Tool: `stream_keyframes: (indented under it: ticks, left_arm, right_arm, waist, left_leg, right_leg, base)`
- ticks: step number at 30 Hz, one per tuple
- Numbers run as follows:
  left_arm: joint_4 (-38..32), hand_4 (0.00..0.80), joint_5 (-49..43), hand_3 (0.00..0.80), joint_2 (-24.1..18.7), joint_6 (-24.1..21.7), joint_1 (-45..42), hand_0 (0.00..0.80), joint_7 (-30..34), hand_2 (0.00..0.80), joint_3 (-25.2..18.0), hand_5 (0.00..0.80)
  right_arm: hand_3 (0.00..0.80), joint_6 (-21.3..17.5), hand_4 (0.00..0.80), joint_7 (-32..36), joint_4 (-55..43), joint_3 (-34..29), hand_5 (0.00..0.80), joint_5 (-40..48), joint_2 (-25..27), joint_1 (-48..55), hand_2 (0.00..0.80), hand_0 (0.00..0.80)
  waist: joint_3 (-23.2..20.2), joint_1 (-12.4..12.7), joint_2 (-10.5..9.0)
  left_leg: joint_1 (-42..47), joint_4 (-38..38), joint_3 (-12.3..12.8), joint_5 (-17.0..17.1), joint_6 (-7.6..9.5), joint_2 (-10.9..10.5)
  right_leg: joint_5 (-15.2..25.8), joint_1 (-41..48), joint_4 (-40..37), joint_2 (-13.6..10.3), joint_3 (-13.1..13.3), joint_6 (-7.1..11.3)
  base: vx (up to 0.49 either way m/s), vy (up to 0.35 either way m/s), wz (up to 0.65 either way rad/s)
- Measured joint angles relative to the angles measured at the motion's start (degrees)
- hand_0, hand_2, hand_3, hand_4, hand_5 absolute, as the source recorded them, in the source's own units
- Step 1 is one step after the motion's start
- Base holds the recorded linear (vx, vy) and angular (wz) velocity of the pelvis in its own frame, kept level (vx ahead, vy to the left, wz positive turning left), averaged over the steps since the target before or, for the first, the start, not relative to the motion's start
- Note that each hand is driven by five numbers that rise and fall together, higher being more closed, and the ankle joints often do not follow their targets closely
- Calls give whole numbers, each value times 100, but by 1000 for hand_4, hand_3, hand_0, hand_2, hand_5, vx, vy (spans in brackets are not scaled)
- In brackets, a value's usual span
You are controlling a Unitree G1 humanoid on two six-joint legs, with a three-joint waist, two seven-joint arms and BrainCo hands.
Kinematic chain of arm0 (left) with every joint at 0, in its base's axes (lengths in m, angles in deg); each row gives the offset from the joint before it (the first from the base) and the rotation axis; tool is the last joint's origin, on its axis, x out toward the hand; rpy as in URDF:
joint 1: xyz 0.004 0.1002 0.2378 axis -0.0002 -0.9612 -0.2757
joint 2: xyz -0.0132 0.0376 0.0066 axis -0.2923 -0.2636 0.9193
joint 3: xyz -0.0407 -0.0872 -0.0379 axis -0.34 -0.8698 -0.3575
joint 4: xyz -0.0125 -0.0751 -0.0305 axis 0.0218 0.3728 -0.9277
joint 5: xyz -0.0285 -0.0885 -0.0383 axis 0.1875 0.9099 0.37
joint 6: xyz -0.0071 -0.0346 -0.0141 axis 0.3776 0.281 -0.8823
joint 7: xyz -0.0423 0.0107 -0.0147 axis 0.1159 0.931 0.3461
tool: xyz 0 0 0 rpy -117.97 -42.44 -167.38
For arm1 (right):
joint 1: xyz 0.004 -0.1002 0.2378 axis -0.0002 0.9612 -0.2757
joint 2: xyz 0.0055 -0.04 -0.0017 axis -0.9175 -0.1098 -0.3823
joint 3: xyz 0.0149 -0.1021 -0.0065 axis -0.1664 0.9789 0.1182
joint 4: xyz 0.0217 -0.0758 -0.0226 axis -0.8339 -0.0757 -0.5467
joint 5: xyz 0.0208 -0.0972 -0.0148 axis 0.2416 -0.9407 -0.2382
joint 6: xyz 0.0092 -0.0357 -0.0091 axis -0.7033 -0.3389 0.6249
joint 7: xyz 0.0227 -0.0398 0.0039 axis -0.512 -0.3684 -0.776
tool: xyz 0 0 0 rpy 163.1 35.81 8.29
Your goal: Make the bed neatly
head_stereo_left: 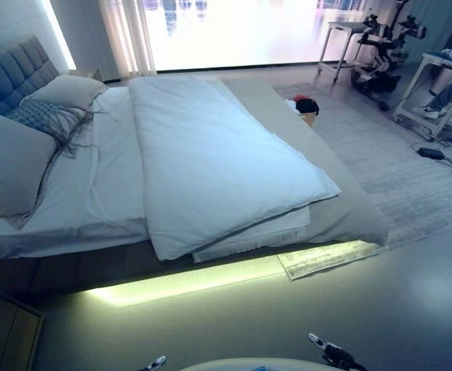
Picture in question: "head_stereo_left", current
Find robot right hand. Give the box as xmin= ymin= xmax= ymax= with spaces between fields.
xmin=307 ymin=332 xmax=366 ymax=371

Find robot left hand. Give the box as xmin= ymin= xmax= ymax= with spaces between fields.
xmin=144 ymin=355 xmax=168 ymax=371

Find beige bed blanket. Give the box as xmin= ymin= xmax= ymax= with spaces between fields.
xmin=220 ymin=75 xmax=390 ymax=248

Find white bed sheet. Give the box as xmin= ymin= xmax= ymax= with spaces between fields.
xmin=0 ymin=86 xmax=195 ymax=260

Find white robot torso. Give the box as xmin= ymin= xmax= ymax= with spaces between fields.
xmin=178 ymin=357 xmax=351 ymax=371

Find wooden nightstand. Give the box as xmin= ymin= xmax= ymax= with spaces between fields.
xmin=0 ymin=289 xmax=46 ymax=371

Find pale striped floor rug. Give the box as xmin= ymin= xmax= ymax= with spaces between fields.
xmin=271 ymin=82 xmax=452 ymax=281

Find black power adapter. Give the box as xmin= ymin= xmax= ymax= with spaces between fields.
xmin=418 ymin=146 xmax=446 ymax=159

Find cardboard box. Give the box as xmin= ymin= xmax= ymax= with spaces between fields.
xmin=296 ymin=109 xmax=320 ymax=127

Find large plain beige pillow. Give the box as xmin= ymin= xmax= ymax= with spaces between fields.
xmin=0 ymin=105 xmax=59 ymax=232
xmin=27 ymin=73 xmax=109 ymax=111

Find patterned cushion with fringe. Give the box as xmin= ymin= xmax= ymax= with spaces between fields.
xmin=6 ymin=97 xmax=111 ymax=164

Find black white wheeled robot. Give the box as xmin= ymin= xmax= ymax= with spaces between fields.
xmin=350 ymin=0 xmax=428 ymax=112

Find person legs in jeans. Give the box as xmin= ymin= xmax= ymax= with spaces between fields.
xmin=412 ymin=74 xmax=452 ymax=119

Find white metal work table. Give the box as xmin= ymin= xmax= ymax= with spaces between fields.
xmin=393 ymin=51 xmax=452 ymax=142

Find tufted upholstered headboard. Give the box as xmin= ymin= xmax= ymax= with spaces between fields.
xmin=0 ymin=34 xmax=61 ymax=117

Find small white metal table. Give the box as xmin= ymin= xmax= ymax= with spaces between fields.
xmin=317 ymin=20 xmax=370 ymax=83

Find sheer white curtain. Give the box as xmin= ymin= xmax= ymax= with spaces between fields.
xmin=95 ymin=0 xmax=158 ymax=75

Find dark upholstered bed frame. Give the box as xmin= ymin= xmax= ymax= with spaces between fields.
xmin=0 ymin=247 xmax=281 ymax=299

